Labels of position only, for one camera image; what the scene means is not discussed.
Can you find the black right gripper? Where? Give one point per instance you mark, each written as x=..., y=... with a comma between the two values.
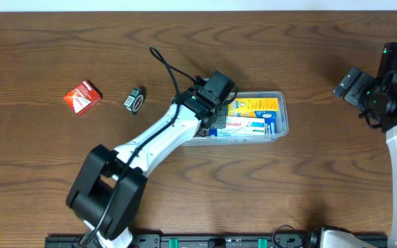
x=353, y=87

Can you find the blue KoolFever box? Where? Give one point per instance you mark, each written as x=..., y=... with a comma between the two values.
x=270, y=126

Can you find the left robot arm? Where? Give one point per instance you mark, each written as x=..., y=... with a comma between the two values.
x=108, y=189

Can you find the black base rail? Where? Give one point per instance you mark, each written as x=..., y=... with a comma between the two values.
x=280, y=238

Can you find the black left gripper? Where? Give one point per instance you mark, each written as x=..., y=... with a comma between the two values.
x=223, y=111

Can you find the small dark green box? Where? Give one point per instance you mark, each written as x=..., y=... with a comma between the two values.
x=134, y=101

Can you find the red Panadol box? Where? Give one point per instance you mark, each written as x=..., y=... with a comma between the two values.
x=83, y=97

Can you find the yellow medicine box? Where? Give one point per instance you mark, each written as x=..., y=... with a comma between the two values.
x=254, y=107

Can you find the white Panadol box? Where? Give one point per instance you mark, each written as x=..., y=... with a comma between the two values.
x=241, y=126

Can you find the clear plastic container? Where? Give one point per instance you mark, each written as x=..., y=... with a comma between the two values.
x=282, y=126

